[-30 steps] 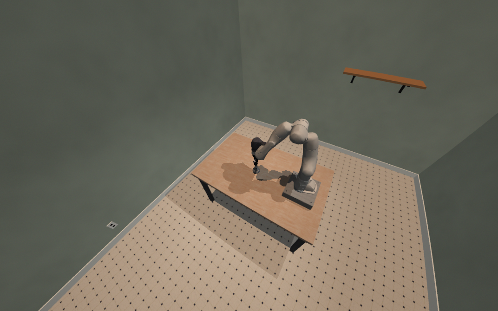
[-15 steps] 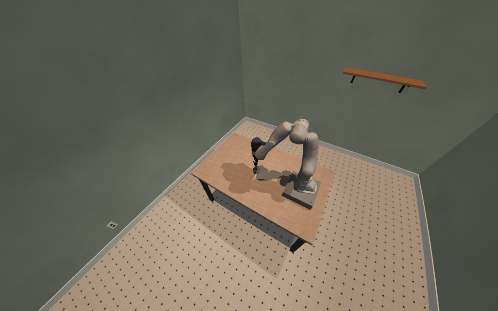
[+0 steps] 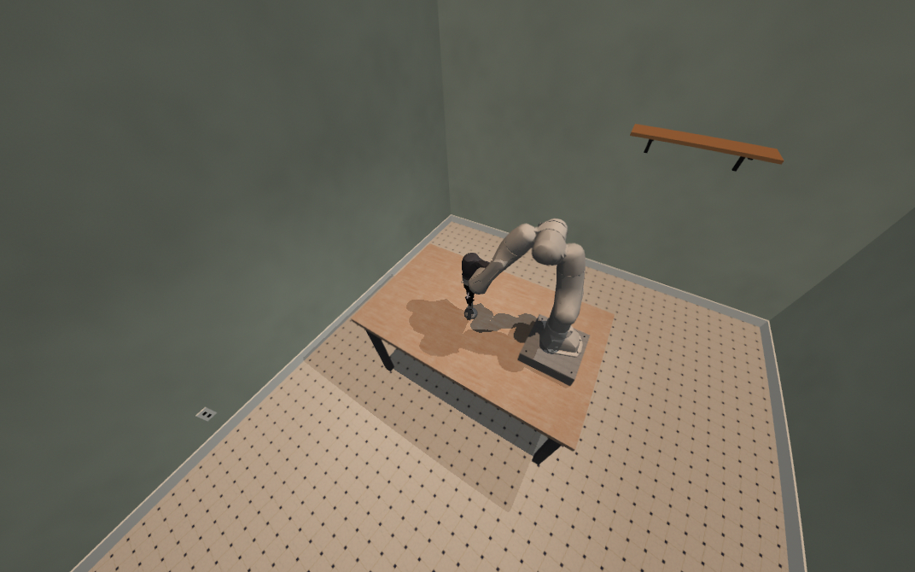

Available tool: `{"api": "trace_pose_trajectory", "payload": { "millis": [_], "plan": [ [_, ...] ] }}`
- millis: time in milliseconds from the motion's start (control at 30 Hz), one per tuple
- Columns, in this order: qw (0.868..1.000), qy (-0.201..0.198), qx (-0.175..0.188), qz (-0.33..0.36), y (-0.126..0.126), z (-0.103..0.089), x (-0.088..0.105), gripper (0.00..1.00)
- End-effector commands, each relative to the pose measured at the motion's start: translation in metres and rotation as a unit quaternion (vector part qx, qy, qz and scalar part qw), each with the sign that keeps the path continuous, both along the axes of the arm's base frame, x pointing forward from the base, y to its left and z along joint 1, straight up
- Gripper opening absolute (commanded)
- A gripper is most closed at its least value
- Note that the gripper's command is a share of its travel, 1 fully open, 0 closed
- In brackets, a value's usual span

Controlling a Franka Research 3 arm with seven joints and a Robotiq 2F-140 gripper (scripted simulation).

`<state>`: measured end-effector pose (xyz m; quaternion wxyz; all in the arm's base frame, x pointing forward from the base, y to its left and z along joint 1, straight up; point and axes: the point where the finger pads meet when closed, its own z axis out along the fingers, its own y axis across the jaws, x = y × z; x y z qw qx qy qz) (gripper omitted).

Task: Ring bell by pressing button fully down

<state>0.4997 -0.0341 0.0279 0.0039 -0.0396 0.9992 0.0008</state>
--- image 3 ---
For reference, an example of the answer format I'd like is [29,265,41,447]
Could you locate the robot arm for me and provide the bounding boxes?
[461,219,586,358]

